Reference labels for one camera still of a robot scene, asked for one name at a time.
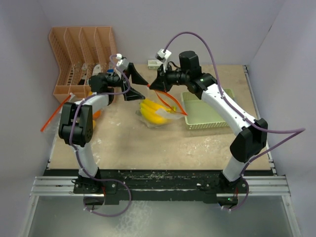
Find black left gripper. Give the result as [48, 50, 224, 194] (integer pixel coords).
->
[102, 63, 149, 101]

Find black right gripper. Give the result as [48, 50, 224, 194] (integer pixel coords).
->
[150, 63, 190, 93]

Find yellow banana bunch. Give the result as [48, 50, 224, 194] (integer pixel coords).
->
[139, 99, 171, 125]

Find clear zip bag orange zipper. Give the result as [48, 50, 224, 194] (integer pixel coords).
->
[40, 92, 75, 134]

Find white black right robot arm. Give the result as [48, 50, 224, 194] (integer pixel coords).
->
[149, 49, 268, 193]

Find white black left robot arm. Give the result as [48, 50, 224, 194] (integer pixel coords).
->
[58, 62, 148, 194]

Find small white green box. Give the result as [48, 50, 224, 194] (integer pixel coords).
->
[147, 59, 161, 70]

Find white ribbed item in organizer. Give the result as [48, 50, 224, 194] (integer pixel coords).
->
[86, 64, 102, 79]

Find pale green perforated basket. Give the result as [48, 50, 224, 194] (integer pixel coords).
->
[181, 92, 229, 130]

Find peach plastic desk organizer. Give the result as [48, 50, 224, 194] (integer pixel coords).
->
[48, 26, 117, 103]

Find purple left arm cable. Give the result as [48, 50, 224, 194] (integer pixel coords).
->
[69, 54, 133, 218]

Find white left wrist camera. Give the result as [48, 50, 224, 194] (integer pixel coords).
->
[116, 53, 129, 71]

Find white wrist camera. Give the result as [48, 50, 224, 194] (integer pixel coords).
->
[116, 53, 129, 71]
[155, 48, 172, 72]

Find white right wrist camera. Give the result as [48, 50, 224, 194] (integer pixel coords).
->
[155, 48, 172, 72]

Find black front mounting rail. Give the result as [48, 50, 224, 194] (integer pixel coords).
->
[72, 169, 249, 205]

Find aluminium frame rail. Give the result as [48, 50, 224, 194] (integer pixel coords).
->
[31, 67, 292, 237]

